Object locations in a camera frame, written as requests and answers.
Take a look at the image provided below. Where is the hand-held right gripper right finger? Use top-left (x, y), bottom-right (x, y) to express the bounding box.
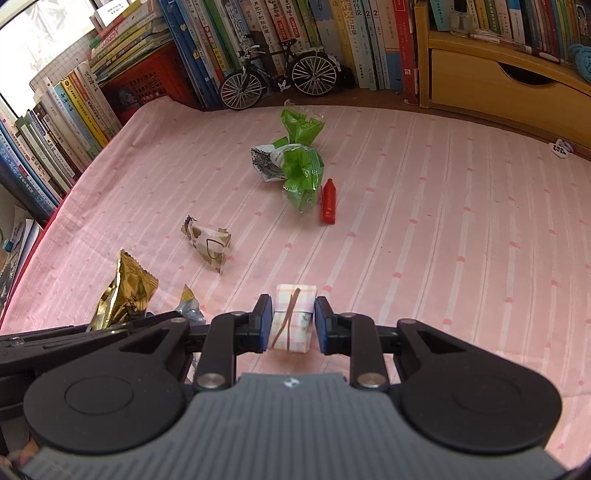
top-left (314, 295), bottom-right (467, 391)

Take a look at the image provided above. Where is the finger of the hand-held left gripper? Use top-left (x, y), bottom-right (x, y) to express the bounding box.
top-left (0, 324), bottom-right (139, 370)
top-left (0, 325), bottom-right (90, 346)

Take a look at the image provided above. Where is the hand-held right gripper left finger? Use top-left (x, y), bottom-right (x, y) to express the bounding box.
top-left (121, 293), bottom-right (274, 391)

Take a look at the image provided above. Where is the checkered paper packet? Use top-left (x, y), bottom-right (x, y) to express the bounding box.
top-left (268, 284), bottom-right (318, 354)

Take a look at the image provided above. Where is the gold brown snack wrapper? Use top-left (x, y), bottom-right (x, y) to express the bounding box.
top-left (88, 249), bottom-right (160, 330)

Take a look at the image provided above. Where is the small blue gold wrapper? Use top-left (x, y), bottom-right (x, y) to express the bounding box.
top-left (178, 284), bottom-right (207, 326)

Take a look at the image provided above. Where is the stack of magazines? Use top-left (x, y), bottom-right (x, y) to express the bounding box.
top-left (0, 205), bottom-right (44, 319)

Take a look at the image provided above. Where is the white gold patterned wrapper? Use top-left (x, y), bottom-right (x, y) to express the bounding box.
top-left (181, 215), bottom-right (232, 276)

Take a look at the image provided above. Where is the small red bottle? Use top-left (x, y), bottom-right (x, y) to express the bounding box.
top-left (320, 178), bottom-right (339, 225)

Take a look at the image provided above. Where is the pink striped tablecloth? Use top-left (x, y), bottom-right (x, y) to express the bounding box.
top-left (0, 97), bottom-right (591, 462)

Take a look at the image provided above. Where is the green wrapper with printed end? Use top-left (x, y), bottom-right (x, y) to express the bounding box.
top-left (250, 141), bottom-right (325, 213)

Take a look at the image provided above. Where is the row of upright books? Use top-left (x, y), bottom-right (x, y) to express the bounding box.
top-left (427, 0), bottom-right (591, 61)
top-left (0, 60), bottom-right (123, 222)
top-left (157, 0), bottom-right (421, 109)

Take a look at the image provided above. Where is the plain green wrapper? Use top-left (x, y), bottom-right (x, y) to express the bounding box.
top-left (281, 100), bottom-right (325, 145)

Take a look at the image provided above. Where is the black model bicycle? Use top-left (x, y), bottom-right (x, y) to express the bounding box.
top-left (218, 34), bottom-right (340, 110)

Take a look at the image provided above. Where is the red plastic basket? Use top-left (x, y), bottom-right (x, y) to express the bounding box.
top-left (99, 44), bottom-right (199, 125)

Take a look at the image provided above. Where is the wooden drawer organiser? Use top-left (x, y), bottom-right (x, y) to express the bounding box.
top-left (413, 0), bottom-right (591, 162)

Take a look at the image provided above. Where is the stack of flat books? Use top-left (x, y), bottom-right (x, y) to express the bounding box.
top-left (90, 0), bottom-right (174, 84)

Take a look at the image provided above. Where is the teal yarn ball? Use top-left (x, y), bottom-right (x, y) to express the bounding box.
top-left (567, 42), bottom-right (591, 84)

